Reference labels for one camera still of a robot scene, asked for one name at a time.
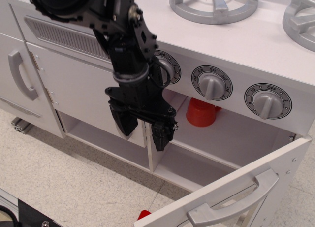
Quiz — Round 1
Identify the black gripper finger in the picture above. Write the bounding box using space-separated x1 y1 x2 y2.
151 122 174 152
110 104 138 136

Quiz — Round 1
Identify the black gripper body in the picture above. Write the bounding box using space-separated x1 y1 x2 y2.
105 75 177 131

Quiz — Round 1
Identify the white oven door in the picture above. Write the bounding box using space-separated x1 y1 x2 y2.
134 135 312 227

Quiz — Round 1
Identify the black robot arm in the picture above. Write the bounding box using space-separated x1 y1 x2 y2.
30 0 177 151

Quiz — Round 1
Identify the middle grey oven knob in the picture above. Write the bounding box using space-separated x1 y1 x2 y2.
191 65 233 101

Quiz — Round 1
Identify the red plastic cup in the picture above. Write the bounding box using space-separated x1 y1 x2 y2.
186 98 221 127

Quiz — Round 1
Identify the left grey stove knob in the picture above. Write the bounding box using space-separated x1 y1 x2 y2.
155 50 181 84

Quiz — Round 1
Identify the grey stove knob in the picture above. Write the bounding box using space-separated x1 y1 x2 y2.
244 83 292 120
155 50 181 84

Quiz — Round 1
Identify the white middle cabinet door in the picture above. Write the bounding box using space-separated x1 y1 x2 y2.
26 41 147 148

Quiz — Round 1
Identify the white cabinet door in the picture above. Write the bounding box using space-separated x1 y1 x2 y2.
0 34 64 138
26 41 147 148

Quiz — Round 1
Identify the red object on floor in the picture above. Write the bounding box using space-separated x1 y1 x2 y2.
138 210 151 220

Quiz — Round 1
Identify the white left cabinet door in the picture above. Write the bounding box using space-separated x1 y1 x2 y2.
0 34 64 138

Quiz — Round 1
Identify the white toy kitchen body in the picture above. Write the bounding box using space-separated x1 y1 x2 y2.
0 0 315 227

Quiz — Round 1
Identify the right grey stove knob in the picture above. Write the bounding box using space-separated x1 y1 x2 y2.
244 83 292 120

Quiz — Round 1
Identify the left silver stove burner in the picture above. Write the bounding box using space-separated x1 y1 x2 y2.
169 0 259 25

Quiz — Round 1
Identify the silver stove burner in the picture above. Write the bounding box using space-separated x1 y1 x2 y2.
169 0 259 25
283 0 315 51

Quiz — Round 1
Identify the right silver stove burner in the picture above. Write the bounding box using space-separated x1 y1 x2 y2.
283 0 315 51

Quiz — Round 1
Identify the aluminium frame rail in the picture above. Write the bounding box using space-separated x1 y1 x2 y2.
11 117 33 134

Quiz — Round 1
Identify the grey oven door handle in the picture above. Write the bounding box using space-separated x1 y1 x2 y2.
187 168 280 226

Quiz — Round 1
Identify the grey left door handle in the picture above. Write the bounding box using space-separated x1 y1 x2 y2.
8 50 38 101

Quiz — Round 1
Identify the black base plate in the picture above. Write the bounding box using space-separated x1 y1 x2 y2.
18 199 62 227

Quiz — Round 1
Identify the black braided cable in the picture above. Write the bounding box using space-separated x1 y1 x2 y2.
0 205 20 227

